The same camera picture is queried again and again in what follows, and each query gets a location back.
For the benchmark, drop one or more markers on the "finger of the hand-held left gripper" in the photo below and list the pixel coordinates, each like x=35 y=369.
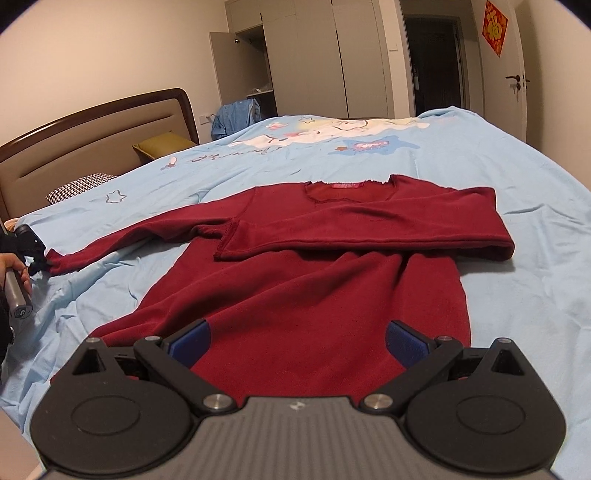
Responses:
x=39 y=265

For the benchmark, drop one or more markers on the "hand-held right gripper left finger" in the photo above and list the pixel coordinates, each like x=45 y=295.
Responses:
x=194 y=344

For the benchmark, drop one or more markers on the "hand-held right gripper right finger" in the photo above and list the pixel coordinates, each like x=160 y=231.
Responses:
x=404 y=344

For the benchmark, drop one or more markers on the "dark red sweater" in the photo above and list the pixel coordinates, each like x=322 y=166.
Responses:
x=300 y=300

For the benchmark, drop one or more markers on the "person's left hand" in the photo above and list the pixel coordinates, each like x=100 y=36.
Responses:
x=14 y=264

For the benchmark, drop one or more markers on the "orange pillow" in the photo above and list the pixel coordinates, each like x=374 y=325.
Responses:
x=13 y=225

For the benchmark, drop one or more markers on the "houndstooth pillow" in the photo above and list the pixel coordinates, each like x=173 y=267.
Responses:
x=78 y=187

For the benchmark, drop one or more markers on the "brown padded bed headboard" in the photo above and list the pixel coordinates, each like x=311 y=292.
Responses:
x=92 y=129

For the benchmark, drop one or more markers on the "olive green pillow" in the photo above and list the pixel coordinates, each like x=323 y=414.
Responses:
x=161 y=145

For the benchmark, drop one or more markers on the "light blue printed blanket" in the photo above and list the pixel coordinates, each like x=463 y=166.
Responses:
x=508 y=152

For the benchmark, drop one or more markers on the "blue garment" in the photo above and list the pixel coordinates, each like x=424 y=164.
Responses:
x=233 y=120

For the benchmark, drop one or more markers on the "dark entrance door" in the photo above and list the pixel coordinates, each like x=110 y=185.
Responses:
x=436 y=64

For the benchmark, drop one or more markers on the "beige wardrobe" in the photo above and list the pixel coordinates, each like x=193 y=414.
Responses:
x=314 y=60

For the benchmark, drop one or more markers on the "white room door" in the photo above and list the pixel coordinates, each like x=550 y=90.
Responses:
x=512 y=46

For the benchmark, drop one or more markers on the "red paper door decoration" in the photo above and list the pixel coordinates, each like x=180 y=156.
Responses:
x=494 y=25

